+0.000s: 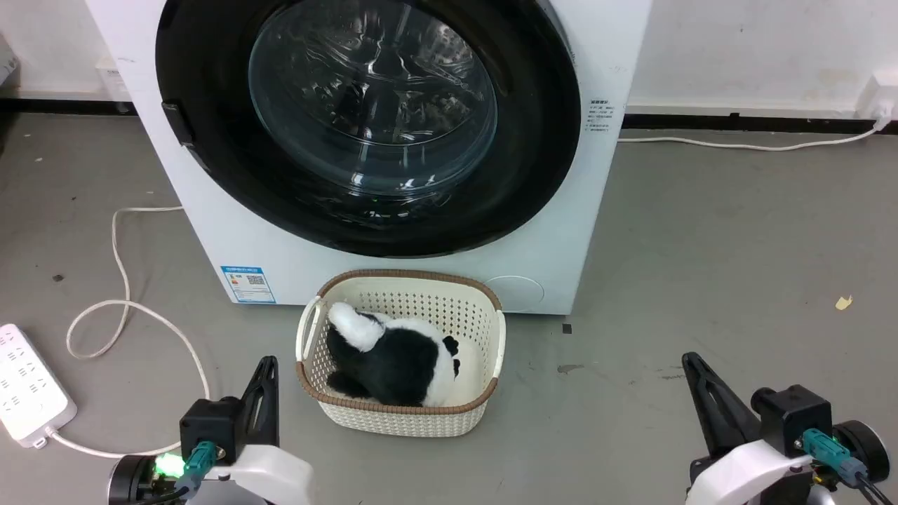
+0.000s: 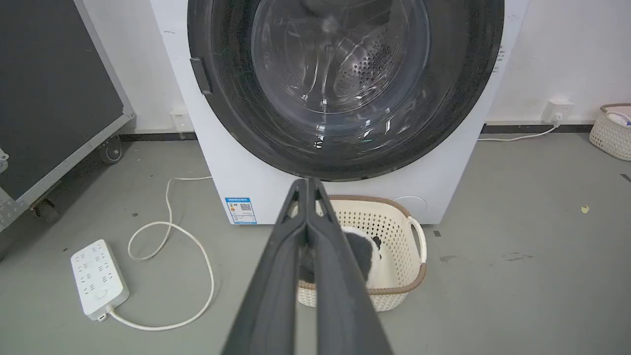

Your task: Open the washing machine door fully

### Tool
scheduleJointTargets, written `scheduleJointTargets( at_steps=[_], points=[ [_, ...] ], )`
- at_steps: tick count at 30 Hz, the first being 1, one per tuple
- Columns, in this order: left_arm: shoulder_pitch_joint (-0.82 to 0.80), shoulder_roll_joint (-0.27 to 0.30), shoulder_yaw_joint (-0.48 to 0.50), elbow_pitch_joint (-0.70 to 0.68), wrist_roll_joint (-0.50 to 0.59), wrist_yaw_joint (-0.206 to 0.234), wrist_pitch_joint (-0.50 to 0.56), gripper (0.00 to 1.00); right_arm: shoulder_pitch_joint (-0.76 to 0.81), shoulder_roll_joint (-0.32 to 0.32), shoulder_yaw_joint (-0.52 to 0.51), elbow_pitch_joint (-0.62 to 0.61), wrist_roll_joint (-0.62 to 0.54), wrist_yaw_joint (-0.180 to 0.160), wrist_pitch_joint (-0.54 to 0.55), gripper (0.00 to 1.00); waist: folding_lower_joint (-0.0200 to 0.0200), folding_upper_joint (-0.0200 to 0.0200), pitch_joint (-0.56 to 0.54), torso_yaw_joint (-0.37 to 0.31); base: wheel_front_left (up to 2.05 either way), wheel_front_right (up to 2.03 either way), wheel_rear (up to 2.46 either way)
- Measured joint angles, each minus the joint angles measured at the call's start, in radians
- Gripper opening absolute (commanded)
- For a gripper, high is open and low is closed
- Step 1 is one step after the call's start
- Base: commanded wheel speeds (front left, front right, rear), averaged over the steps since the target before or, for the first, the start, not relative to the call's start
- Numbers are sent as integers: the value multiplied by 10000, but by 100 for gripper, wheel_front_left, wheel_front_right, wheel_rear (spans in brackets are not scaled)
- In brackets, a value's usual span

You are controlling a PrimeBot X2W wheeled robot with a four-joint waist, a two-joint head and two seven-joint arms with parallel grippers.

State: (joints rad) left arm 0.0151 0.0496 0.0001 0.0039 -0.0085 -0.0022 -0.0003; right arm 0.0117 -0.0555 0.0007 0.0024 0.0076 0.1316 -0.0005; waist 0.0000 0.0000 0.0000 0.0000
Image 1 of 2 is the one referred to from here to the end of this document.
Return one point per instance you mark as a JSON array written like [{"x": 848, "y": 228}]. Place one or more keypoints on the round white filter cover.
[{"x": 518, "y": 293}]

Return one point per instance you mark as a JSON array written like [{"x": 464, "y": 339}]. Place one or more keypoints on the teal left camera connector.
[{"x": 196, "y": 461}]

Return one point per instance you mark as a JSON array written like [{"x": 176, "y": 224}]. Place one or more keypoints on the white wall socket box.
[{"x": 878, "y": 91}]

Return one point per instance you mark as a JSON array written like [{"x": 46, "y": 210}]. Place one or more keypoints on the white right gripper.
[{"x": 751, "y": 473}]

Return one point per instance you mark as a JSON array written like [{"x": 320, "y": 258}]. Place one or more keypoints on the black and white panda plush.
[{"x": 393, "y": 361}]

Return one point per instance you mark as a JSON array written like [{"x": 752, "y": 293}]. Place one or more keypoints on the blue energy label sticker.
[{"x": 248, "y": 283}]

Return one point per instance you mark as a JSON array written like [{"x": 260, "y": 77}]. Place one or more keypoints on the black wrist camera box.
[
  {"x": 793, "y": 414},
  {"x": 210, "y": 424}
]

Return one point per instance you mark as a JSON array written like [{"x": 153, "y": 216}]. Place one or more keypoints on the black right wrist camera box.
[{"x": 793, "y": 414}]

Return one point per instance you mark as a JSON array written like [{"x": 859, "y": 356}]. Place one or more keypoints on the white power strip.
[{"x": 24, "y": 386}]

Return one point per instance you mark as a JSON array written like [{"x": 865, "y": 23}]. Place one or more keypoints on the teal right camera connector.
[{"x": 831, "y": 452}]

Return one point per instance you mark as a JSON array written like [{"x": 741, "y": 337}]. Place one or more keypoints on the cream plastic laundry basket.
[{"x": 414, "y": 419}]

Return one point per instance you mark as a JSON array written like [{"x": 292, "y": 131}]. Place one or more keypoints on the yellow paper scrap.
[{"x": 843, "y": 302}]

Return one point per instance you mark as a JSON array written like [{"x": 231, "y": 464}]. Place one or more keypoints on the round black glass washer door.
[{"x": 231, "y": 161}]

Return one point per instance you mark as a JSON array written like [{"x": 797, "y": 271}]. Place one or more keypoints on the grey object at wall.
[{"x": 7, "y": 63}]

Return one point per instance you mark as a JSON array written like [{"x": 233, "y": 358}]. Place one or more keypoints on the white front-load washing machine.
[{"x": 210, "y": 231}]

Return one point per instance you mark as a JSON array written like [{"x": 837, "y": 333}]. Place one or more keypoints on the teal camera connector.
[
  {"x": 831, "y": 452},
  {"x": 196, "y": 461}
]

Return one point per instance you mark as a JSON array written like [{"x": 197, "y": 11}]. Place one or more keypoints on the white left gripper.
[{"x": 270, "y": 477}]

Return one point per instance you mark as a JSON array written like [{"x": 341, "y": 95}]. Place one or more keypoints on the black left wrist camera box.
[{"x": 210, "y": 424}]

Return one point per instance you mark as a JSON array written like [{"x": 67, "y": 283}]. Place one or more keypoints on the white text label sticker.
[{"x": 601, "y": 116}]

